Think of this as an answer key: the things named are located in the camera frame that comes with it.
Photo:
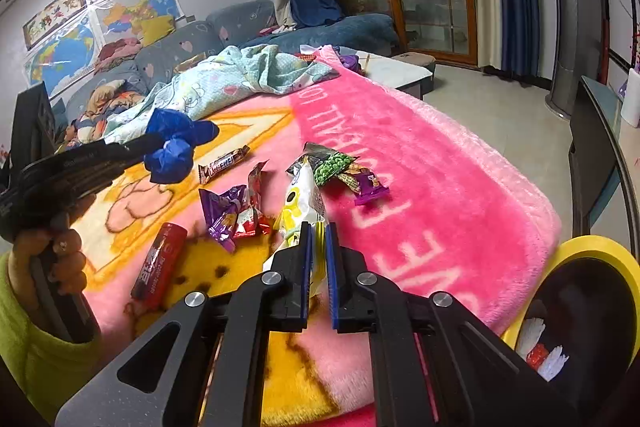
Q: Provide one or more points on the white coffee table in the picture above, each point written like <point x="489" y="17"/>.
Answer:
<point x="395" y="74"/>

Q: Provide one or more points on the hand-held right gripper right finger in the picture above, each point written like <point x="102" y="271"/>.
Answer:
<point x="332" y="277"/>

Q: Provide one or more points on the purple snack wrapper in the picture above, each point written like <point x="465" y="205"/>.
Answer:
<point x="222" y="217"/>

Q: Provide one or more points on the framed scroll picture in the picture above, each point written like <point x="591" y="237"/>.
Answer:
<point x="52" y="17"/>

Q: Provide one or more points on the pink cartoon blanket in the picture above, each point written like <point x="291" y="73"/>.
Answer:
<point x="425" y="167"/>

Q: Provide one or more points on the yellow pillow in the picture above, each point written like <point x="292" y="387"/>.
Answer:
<point x="157" y="32"/>

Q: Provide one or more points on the red plastic bag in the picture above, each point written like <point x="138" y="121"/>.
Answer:
<point x="537" y="355"/>

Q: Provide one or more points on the purple foam fruit net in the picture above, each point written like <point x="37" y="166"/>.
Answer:
<point x="554" y="363"/>

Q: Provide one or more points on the chocolate bar wrapper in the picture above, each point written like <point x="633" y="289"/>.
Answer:
<point x="222" y="166"/>

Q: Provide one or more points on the television cabinet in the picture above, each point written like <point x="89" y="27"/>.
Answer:
<point x="595" y="142"/>

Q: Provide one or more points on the person's left hand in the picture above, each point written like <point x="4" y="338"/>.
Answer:
<point x="70" y="257"/>

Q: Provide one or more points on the pile of clothes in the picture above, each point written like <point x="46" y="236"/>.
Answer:
<point x="117" y="54"/>

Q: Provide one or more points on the red candy tube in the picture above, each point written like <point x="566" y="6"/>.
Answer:
<point x="159" y="264"/>

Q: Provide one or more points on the world map poster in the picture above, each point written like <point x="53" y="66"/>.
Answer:
<point x="60" y="57"/>

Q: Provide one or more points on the white red-print wrapper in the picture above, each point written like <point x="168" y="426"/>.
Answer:
<point x="252" y="207"/>

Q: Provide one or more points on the white vase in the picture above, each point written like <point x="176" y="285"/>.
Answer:
<point x="632" y="99"/>

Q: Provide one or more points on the yellow waste bin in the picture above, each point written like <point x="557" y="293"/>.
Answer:
<point x="590" y="247"/>

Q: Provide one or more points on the blue plastic bag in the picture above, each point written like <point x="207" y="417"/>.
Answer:
<point x="175" y="147"/>

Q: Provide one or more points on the colourful quilt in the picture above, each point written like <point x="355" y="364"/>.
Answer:
<point x="105" y="107"/>

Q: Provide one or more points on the green peas snack packet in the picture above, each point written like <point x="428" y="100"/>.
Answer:
<point x="332" y="164"/>

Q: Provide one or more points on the yellow white snack wrapper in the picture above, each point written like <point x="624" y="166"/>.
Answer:
<point x="302" y="202"/>

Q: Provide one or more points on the light blue cartoon blanket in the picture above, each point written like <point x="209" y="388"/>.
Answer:
<point x="225" y="82"/>

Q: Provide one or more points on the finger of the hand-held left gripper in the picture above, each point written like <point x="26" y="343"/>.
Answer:
<point x="115" y="174"/>
<point x="115" y="147"/>

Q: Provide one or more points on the small purple snack packet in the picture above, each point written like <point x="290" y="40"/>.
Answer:
<point x="367" y="187"/>

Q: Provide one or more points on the white foam fruit net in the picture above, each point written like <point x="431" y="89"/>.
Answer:
<point x="530" y="337"/>

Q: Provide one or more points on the country map poster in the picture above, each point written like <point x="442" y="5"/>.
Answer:
<point x="135" y="7"/>

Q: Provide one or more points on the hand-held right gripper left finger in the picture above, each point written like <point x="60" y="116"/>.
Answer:
<point x="306" y="277"/>

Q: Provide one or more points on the grey tower air conditioner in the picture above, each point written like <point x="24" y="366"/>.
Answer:
<point x="570" y="7"/>

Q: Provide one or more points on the purple plastic bag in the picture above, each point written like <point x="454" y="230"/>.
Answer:
<point x="348" y="61"/>

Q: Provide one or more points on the blue sofa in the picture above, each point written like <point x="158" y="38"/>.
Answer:
<point x="190" y="44"/>

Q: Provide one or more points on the gold box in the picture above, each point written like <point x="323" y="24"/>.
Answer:
<point x="191" y="62"/>

